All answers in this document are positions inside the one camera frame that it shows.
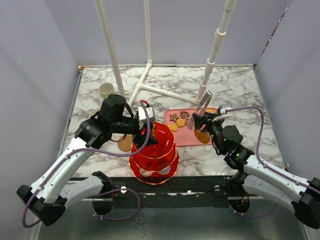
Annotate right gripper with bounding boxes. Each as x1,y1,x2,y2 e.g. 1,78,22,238
193,111,225,154

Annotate metal tongs pink tips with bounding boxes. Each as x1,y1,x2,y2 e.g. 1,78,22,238
186,90,213,130

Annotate red three-tier stand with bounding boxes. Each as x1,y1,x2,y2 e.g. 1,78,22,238
129,121,180,185

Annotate white chocolate donut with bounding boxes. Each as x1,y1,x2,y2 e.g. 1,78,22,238
139,168,153,177

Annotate blue frosted donut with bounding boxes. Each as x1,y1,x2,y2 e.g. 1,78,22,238
158,165,171,175

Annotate pink mug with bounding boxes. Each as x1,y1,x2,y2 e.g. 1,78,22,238
89,108,100,119

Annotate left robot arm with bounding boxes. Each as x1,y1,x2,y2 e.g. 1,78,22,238
16,94,158,228

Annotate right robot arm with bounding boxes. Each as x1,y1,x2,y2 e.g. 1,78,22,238
192,112,320,230

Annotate swirl butter cookie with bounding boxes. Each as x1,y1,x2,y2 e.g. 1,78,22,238
186,119,193,127

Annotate lower wooden coaster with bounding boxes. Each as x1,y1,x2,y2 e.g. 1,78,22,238
117,135,133,152

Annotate square cracker biscuit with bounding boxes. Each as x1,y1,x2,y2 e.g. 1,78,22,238
206,108,217,114

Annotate brown croissant bread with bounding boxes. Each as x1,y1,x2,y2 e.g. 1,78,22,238
194,130,211,144

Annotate heart gingerbread cookie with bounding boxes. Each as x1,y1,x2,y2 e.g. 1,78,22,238
179,111,189,119

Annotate left round biscuit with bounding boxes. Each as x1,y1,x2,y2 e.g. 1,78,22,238
176,118,186,128

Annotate pink serving tray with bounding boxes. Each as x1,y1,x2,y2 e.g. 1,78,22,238
164,108,210,147

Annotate left star gingerbread cookie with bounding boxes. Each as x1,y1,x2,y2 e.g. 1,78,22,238
169,113,179,123

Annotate rectangular yellow biscuit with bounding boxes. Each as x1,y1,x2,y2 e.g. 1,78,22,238
167,123,179,132

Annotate green mug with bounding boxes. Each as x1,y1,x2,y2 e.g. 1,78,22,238
98,82,116,99

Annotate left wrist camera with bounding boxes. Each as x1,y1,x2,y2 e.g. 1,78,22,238
137,106,156,129

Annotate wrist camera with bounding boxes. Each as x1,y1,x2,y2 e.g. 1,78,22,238
137,106,156,129
212,103,233,122

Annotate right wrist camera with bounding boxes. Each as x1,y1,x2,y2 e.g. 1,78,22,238
212,103,233,122

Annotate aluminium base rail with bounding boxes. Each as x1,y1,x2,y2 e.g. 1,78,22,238
111,175,246,208

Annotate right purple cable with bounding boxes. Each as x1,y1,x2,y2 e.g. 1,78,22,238
224,106,313,218

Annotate white pvc pipe frame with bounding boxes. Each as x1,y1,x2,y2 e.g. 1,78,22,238
93,0,238,111

